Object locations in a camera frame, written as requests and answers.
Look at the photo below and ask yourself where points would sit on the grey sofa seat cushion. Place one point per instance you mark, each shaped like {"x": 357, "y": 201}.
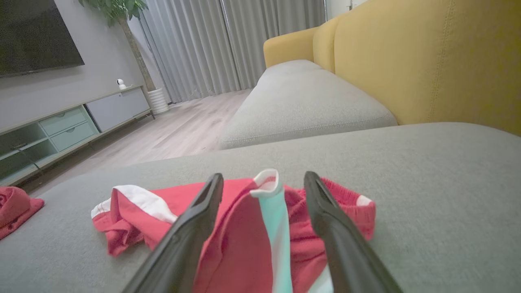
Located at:
{"x": 301, "y": 106}

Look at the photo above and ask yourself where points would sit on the yellow sofa backrest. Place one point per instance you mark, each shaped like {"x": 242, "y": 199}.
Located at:
{"x": 427, "y": 61}

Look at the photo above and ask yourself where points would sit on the grey sofa chaise cushion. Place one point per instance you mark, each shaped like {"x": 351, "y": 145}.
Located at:
{"x": 427, "y": 211}

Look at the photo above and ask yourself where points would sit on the small white home camera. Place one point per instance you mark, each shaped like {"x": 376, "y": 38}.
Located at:
{"x": 121, "y": 84}

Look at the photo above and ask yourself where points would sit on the red shorts with white trim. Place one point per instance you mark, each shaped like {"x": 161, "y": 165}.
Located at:
{"x": 240, "y": 244}

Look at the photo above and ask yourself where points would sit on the black flat television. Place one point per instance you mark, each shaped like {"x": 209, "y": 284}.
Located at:
{"x": 32, "y": 32}

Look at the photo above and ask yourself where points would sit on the grey pleated curtain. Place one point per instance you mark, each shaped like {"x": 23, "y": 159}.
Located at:
{"x": 211, "y": 44}

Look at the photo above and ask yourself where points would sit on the green indoor tree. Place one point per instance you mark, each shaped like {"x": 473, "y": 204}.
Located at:
{"x": 134, "y": 44}

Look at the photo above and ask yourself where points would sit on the red white jersey with lettering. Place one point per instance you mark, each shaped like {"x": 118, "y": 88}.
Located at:
{"x": 14, "y": 207}

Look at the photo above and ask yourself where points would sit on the white ribbed plant pot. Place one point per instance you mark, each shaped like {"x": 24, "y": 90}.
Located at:
{"x": 158, "y": 101}

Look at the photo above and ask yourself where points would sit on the grey low TV cabinet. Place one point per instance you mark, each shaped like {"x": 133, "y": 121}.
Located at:
{"x": 69, "y": 126}

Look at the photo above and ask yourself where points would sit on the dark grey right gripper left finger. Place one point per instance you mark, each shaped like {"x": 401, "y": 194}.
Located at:
{"x": 183, "y": 244}

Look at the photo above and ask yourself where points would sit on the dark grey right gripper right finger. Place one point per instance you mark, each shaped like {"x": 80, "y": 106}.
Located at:
{"x": 342, "y": 248}

